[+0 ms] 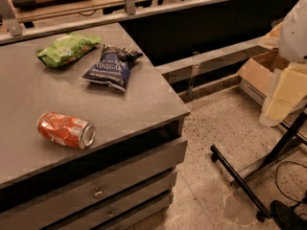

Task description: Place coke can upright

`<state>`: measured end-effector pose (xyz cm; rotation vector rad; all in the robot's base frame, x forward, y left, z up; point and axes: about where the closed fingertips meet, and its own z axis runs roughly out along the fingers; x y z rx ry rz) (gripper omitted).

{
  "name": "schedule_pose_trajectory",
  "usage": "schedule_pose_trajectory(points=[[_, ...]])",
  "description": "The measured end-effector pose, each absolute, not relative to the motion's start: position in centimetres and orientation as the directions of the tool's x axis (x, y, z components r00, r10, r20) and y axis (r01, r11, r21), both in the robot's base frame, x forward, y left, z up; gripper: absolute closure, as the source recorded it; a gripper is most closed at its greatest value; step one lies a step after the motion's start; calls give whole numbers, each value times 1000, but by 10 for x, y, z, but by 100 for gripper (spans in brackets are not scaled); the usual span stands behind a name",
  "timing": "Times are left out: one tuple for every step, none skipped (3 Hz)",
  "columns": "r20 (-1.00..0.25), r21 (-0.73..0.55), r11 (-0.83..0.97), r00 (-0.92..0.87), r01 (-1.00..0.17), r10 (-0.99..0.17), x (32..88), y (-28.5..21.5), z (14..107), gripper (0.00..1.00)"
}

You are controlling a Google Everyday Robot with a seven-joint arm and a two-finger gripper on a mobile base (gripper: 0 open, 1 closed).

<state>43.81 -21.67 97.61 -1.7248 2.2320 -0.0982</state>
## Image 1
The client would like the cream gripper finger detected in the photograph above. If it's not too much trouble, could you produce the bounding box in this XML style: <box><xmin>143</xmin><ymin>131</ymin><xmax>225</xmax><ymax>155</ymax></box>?
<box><xmin>264</xmin><ymin>63</ymin><xmax>307</xmax><ymax>122</ymax></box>

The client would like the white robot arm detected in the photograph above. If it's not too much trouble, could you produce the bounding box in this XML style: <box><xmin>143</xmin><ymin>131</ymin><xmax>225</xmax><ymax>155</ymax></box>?
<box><xmin>262</xmin><ymin>0</ymin><xmax>307</xmax><ymax>124</ymax></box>

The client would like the cardboard box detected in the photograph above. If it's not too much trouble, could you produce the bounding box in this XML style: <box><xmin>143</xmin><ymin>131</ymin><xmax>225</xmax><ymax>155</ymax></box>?
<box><xmin>237</xmin><ymin>49</ymin><xmax>289</xmax><ymax>105</ymax></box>

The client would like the black metal stand base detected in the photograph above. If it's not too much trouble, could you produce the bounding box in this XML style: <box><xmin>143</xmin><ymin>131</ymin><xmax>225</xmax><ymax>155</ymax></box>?
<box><xmin>210</xmin><ymin>104</ymin><xmax>307</xmax><ymax>222</ymax></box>

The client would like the dark blue vinegar chip bag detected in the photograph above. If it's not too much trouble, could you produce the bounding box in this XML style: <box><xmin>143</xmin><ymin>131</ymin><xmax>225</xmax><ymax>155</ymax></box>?
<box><xmin>82</xmin><ymin>44</ymin><xmax>143</xmax><ymax>91</ymax></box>

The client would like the grey drawer cabinet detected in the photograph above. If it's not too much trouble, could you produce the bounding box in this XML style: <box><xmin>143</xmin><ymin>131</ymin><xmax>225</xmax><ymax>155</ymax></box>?
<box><xmin>0</xmin><ymin>36</ymin><xmax>189</xmax><ymax>230</ymax></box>

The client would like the green chip bag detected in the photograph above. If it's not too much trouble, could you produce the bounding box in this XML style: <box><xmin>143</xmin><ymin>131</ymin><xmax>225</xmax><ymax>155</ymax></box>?
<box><xmin>35</xmin><ymin>33</ymin><xmax>103</xmax><ymax>68</ymax></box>

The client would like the black cable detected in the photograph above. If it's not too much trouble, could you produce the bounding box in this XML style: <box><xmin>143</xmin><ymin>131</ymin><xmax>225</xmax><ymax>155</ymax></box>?
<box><xmin>274</xmin><ymin>160</ymin><xmax>307</xmax><ymax>209</ymax></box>

